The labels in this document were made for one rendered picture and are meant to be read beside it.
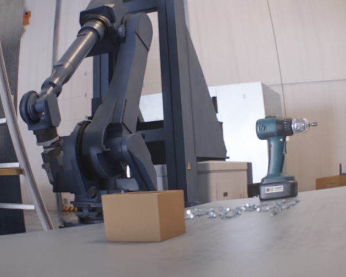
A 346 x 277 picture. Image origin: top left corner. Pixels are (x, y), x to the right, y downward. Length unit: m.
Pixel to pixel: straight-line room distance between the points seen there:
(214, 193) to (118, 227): 3.07
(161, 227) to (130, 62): 2.45
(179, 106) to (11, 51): 1.29
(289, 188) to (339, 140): 10.56
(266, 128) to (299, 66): 10.87
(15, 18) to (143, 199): 3.06
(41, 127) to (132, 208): 1.91
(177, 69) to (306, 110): 8.82
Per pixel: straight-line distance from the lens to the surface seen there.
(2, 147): 3.35
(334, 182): 10.84
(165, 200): 0.67
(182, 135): 3.42
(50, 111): 2.52
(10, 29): 3.56
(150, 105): 8.48
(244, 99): 7.92
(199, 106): 3.77
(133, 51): 3.10
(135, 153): 2.79
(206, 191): 3.68
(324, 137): 12.03
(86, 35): 3.02
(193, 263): 0.45
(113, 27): 3.18
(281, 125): 1.46
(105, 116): 2.84
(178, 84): 3.47
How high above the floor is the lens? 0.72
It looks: 4 degrees up
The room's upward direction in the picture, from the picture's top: 4 degrees counter-clockwise
